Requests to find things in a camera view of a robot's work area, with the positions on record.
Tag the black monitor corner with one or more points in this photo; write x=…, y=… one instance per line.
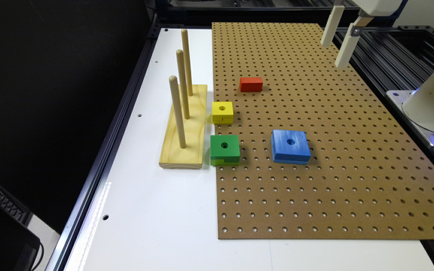
x=18, y=245

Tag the black aluminium frame rail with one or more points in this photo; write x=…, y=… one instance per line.
x=74, y=242

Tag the rear wooden peg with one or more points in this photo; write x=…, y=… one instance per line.
x=187, y=61

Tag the red block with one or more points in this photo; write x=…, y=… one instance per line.
x=251, y=84

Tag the brown perforated pegboard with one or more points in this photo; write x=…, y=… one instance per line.
x=366, y=178

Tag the wooden peg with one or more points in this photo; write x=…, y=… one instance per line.
x=183, y=85
x=187, y=61
x=174, y=88

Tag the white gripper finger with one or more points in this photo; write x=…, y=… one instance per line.
x=350, y=41
x=332, y=25

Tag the yellow block with hole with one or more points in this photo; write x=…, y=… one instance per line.
x=222, y=112

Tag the green block with hole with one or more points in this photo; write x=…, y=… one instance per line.
x=224, y=150

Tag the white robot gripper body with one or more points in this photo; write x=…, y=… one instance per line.
x=378, y=8

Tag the wooden peg stand base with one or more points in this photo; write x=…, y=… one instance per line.
x=191, y=157

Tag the middle wooden peg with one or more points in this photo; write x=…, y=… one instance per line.
x=183, y=85

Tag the front wooden peg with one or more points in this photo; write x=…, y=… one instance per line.
x=174, y=88

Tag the blue block with hole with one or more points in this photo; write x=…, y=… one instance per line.
x=289, y=146

